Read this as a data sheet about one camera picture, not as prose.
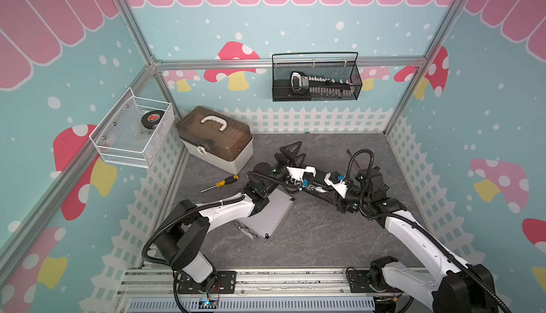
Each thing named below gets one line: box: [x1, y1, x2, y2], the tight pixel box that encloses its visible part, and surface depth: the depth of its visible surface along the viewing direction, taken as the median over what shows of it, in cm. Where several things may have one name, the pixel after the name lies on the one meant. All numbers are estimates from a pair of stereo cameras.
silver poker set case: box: [234, 187, 296, 244], surface depth 83 cm
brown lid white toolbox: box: [175, 105, 254, 175], surface depth 96 cm
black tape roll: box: [140, 109, 165, 130], surface depth 81 cm
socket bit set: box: [290, 71, 353, 98], surface depth 91 cm
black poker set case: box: [302, 168, 346, 205], surface depth 74 cm
